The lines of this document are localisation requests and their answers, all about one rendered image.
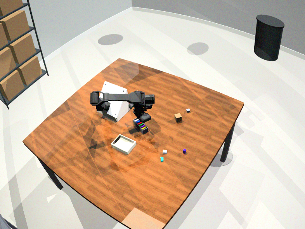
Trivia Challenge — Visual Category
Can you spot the tan cube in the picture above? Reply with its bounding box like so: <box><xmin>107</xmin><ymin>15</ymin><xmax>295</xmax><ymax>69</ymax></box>
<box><xmin>175</xmin><ymin>113</ymin><xmax>182</xmax><ymax>122</ymax></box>

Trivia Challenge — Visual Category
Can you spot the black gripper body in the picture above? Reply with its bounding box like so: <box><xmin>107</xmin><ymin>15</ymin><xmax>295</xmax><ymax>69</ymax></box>
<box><xmin>129</xmin><ymin>103</ymin><xmax>151</xmax><ymax>123</ymax></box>

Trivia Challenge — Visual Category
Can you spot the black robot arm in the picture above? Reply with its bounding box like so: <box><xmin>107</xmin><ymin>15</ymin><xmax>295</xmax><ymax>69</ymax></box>
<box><xmin>90</xmin><ymin>91</ymin><xmax>155</xmax><ymax>111</ymax></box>

